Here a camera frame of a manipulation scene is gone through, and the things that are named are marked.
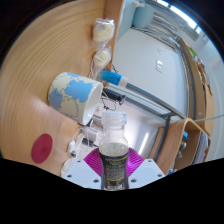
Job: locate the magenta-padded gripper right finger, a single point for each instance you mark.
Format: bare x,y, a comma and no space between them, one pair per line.
148,171

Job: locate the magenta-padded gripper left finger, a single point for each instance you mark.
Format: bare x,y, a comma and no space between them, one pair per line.
78,171

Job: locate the clear bottle with dark label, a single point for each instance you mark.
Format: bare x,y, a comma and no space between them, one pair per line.
114,160

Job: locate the flat round red coaster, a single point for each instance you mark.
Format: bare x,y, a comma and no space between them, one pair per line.
42,148

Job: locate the white mug with blue map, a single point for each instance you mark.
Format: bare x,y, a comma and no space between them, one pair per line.
73,93

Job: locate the black electric shaver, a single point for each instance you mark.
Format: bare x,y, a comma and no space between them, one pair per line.
116,97

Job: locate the plastic-wrapped round bun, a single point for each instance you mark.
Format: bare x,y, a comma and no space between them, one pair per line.
103,30
101,57

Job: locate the teal pillow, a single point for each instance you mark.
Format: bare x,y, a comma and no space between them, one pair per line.
143,15

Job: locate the grey metal bed frame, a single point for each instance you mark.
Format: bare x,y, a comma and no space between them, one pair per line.
156,100

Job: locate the long wooden bed rail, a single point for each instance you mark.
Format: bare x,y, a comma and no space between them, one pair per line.
201,90

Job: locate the white light switch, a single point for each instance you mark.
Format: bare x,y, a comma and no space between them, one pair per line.
159,66

